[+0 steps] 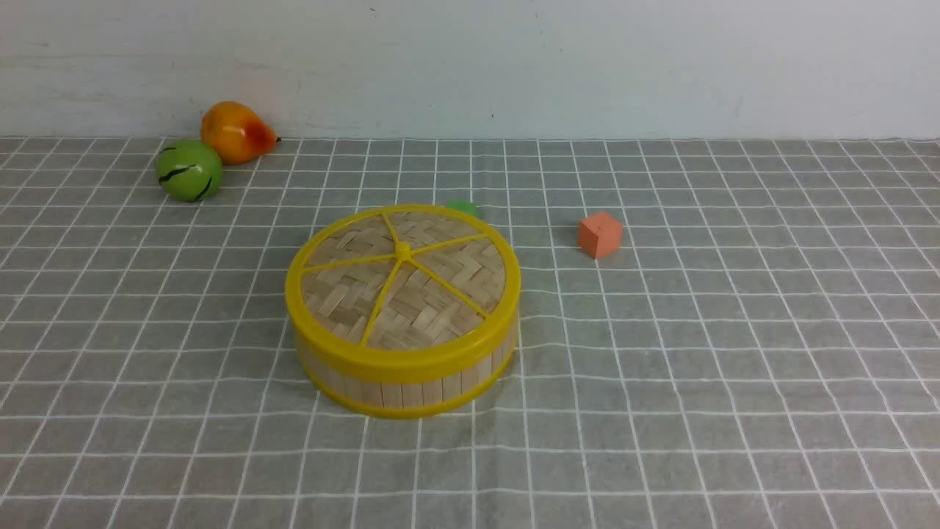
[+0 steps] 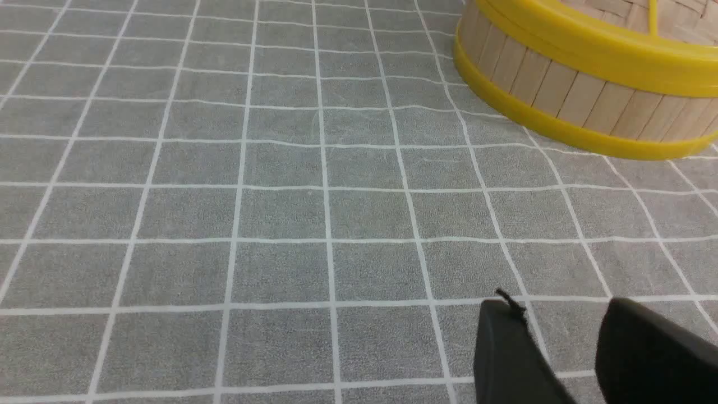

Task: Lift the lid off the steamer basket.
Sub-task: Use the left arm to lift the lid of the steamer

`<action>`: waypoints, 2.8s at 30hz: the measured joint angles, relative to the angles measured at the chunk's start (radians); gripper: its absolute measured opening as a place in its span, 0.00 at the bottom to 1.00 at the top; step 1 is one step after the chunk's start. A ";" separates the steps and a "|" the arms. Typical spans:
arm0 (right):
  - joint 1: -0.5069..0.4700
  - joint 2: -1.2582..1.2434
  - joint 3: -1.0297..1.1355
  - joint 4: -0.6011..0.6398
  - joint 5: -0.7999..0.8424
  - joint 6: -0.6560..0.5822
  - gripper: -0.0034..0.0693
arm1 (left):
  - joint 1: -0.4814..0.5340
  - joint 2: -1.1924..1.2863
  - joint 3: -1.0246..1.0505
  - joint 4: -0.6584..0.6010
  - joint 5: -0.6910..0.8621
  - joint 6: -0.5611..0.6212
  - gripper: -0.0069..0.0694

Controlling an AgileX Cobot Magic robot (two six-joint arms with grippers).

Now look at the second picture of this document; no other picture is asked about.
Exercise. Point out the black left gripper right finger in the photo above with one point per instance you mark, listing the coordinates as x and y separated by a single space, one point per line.
643 357

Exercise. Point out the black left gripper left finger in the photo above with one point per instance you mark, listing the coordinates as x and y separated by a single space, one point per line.
508 366

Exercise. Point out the bamboo steamer basket yellow rims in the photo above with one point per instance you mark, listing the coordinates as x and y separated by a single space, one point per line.
584 111

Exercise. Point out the grey checkered tablecloth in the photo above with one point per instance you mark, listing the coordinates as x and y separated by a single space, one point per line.
302 202

